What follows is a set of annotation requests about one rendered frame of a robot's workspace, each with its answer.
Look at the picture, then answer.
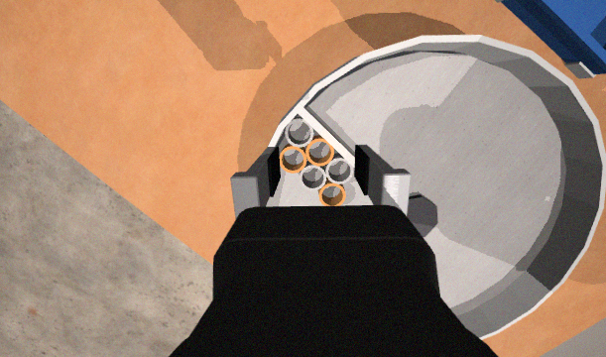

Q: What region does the grey metal bushing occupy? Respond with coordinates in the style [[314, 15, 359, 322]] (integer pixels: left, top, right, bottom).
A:
[[300, 161, 326, 190], [285, 117, 313, 148], [325, 153, 353, 184]]

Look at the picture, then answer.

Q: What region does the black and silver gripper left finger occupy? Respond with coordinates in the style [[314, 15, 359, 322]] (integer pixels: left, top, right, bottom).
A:
[[230, 147, 281, 219]]

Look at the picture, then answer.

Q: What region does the blue crate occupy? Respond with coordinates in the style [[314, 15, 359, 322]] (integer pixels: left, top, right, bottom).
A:
[[495, 0, 606, 78]]

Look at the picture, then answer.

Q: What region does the bronze bushing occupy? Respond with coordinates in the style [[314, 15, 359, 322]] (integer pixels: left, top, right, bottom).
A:
[[318, 178, 346, 206], [280, 143, 307, 174], [305, 135, 334, 166]]

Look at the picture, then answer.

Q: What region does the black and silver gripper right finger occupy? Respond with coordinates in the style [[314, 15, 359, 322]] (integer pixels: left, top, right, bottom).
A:
[[354, 145, 412, 216]]

